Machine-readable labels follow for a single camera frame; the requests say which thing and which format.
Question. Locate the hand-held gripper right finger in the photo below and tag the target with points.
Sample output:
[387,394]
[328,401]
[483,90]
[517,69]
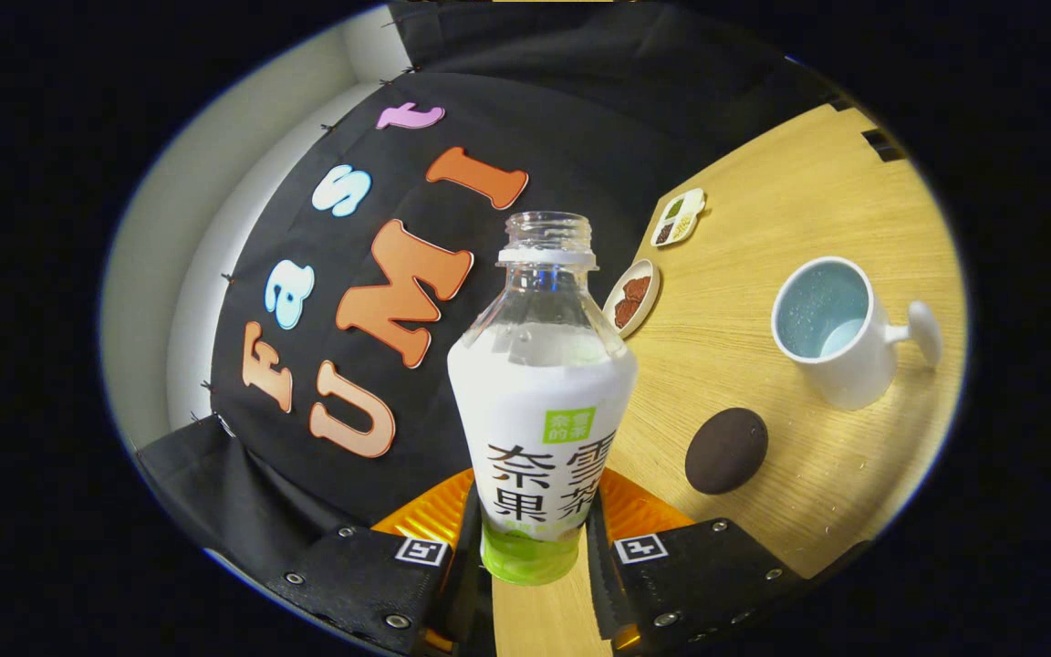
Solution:
[603,593]

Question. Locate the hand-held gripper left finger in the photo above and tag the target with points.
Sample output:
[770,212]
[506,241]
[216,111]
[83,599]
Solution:
[466,598]

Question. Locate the dark round coaster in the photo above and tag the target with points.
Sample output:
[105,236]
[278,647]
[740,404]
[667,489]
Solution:
[726,452]

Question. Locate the clear juice bottle white label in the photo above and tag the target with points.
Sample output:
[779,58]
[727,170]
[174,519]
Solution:
[539,392]

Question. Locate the white cup blue inside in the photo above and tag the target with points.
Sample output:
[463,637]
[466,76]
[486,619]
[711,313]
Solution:
[854,374]

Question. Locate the brown food piece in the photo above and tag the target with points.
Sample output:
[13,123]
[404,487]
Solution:
[626,315]
[637,289]

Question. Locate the round plate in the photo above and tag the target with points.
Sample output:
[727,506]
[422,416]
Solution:
[649,272]

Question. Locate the white divided dish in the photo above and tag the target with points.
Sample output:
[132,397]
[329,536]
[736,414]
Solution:
[691,219]

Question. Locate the wooden table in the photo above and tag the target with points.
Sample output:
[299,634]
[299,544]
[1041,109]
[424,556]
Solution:
[744,210]

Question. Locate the black backdrop cloth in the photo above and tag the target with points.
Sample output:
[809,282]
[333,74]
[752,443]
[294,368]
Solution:
[525,119]

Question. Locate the black table edge clamp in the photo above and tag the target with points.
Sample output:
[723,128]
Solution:
[839,102]
[883,145]

